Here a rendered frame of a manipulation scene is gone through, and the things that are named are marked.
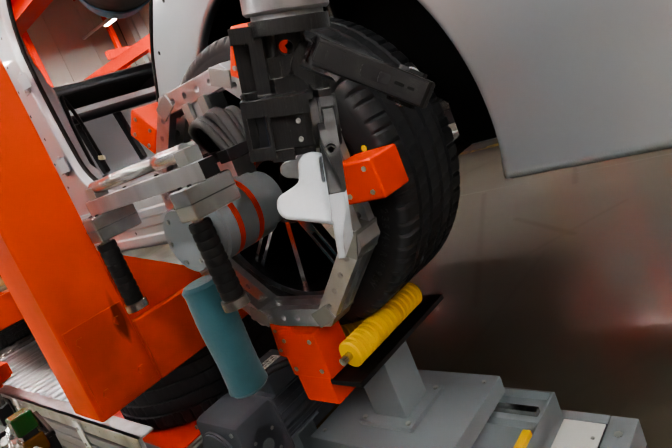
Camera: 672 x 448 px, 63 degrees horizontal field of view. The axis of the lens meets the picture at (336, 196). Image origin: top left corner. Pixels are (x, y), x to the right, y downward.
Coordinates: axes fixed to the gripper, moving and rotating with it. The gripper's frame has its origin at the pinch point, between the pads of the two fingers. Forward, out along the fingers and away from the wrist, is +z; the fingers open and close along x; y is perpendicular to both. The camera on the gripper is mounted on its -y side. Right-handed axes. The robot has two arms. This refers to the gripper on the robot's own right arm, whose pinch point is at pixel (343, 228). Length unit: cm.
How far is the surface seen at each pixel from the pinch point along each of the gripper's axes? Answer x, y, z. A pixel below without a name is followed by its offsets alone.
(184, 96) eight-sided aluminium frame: -61, 25, -9
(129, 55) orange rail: -1072, 323, -7
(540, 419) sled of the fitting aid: -47, -39, 71
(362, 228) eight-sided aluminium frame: -37.7, -4.6, 15.3
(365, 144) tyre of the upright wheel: -42.9, -7.5, 2.0
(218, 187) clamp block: -31.6, 16.8, 2.5
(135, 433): -69, 58, 73
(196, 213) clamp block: -27.5, 20.0, 4.8
